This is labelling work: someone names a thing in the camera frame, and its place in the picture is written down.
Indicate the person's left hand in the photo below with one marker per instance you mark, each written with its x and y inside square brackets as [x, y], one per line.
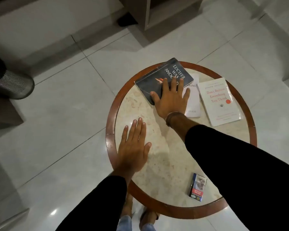
[131, 153]

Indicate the person's right hand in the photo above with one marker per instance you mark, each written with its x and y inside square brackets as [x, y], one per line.
[171, 103]

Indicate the person's left little finger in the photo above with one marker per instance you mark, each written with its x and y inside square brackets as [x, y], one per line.
[124, 135]

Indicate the person's right little finger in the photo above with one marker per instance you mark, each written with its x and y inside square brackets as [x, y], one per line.
[186, 96]

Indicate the person's left thumb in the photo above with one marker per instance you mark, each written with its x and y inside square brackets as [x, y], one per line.
[147, 150]

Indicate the person's left middle finger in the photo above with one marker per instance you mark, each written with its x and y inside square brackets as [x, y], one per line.
[138, 129]

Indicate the person's right thumb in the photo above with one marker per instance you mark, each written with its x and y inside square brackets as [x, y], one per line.
[155, 98]

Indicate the person's right middle finger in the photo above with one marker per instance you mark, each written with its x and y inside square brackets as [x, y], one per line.
[173, 85]

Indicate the person's right forearm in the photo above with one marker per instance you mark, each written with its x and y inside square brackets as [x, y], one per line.
[231, 165]

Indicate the person's left forearm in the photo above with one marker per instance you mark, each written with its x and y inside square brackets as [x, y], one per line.
[98, 204]

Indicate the thin white book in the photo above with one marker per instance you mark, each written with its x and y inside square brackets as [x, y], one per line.
[194, 103]

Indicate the dark blue paperback book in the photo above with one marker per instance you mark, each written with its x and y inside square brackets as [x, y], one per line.
[154, 80]

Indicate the round table with wooden rim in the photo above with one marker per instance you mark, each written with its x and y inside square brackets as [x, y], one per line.
[168, 161]

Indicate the white book with red title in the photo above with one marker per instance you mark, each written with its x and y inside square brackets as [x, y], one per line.
[219, 103]

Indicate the person's left foot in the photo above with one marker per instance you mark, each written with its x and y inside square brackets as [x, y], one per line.
[128, 205]

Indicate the person's foot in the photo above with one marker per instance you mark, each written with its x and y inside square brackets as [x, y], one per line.
[128, 205]
[148, 216]

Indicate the cigarette pack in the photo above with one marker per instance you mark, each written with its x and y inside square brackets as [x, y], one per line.
[198, 187]

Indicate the person's right foot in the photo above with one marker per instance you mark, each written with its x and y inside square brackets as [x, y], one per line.
[148, 216]

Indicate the wooden cabinet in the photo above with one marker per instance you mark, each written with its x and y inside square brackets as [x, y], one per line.
[163, 11]

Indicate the light blue jeans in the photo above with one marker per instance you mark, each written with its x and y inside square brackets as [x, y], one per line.
[124, 224]

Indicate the metal mesh waste bin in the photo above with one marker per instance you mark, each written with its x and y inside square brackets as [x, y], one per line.
[12, 82]

